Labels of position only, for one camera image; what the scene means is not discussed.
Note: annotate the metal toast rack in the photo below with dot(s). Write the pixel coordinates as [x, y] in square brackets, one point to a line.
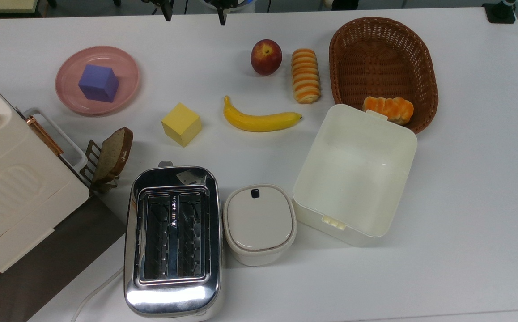
[92, 163]

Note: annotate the orange glazed bread loaf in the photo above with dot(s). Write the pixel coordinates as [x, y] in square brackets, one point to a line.
[389, 108]

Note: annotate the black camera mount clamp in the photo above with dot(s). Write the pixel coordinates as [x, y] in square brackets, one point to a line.
[499, 11]

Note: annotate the pink plate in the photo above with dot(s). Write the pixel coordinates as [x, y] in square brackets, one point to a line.
[97, 80]

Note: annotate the white plastic open box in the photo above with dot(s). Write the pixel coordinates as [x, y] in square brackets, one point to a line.
[355, 176]

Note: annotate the yellow cube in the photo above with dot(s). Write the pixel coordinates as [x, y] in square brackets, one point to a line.
[181, 124]

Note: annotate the red apple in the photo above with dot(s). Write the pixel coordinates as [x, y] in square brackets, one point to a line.
[265, 57]

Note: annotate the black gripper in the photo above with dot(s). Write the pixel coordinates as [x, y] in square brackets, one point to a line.
[231, 3]

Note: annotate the yellow banana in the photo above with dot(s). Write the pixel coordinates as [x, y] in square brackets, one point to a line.
[259, 121]

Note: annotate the white lidded small container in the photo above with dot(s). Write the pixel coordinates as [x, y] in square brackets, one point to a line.
[259, 223]

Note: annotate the brown bread slice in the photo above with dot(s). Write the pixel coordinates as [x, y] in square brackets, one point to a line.
[115, 154]

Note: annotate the purple cube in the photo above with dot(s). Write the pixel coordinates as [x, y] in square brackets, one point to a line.
[99, 83]

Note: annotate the brown wicker basket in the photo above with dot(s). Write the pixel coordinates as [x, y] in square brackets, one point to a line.
[382, 58]

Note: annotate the white oven appliance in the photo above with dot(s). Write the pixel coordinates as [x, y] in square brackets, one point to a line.
[13, 188]

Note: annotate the chrome two-slot toaster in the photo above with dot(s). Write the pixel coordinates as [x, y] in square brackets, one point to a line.
[173, 241]

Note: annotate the striped orange bread roll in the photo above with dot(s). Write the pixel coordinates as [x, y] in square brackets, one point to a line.
[306, 75]

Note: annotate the beige side table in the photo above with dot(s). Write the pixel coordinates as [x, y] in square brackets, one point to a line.
[2, 5]

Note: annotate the white rectangular oven tray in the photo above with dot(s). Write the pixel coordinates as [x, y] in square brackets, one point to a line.
[69, 145]

